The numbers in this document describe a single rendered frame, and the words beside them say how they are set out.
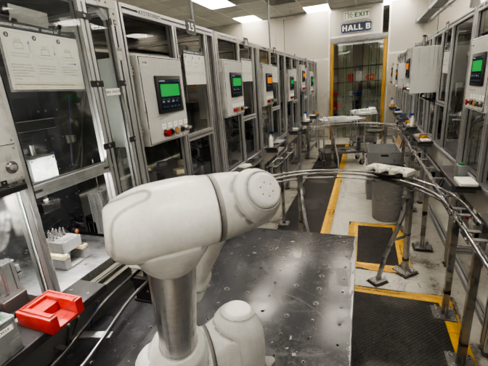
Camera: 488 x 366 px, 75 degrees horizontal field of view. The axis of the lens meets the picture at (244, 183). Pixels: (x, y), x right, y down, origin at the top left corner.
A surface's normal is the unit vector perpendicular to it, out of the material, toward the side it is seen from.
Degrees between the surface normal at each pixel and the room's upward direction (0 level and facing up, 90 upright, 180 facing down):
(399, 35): 90
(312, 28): 90
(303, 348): 0
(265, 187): 61
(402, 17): 90
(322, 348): 0
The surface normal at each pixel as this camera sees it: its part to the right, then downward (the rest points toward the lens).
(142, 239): 0.15, 0.21
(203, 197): 0.41, -0.43
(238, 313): 0.02, -0.98
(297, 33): -0.34, 0.29
